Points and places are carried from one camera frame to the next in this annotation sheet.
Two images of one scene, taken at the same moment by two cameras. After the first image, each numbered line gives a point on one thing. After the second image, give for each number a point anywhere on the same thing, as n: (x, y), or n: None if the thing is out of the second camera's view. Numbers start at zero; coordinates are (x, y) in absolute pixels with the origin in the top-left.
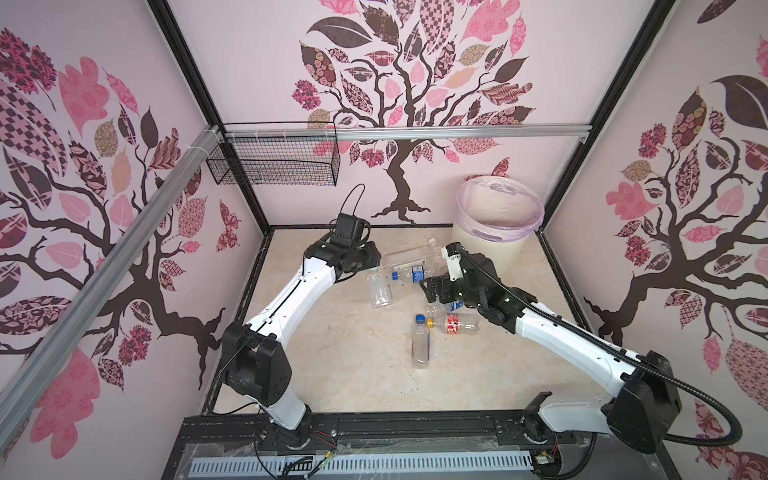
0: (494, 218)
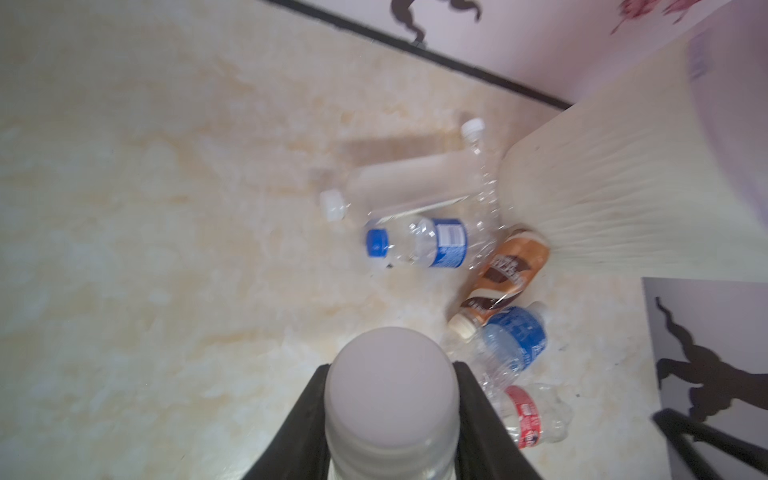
0: (663, 172)
